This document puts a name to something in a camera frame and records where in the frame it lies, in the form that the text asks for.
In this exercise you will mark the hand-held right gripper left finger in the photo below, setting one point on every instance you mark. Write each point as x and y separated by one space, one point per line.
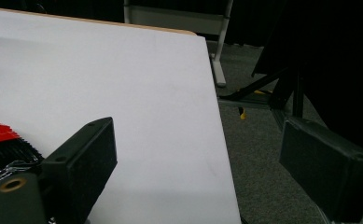
82 161

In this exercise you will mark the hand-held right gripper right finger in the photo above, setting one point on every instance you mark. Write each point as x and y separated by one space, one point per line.
325 168

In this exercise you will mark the yellow black hazard tape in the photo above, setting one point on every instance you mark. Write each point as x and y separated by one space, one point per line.
243 115

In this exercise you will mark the black curtain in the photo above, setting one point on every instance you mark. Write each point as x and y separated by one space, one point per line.
341 62

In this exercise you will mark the black metal stand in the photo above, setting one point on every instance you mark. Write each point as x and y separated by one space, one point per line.
257 85

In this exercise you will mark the wooden table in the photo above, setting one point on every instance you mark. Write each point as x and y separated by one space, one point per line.
185 31

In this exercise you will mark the white metal stand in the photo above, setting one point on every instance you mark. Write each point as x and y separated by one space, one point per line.
176 18

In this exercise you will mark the aluminium floor rail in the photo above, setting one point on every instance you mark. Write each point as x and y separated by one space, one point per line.
247 102

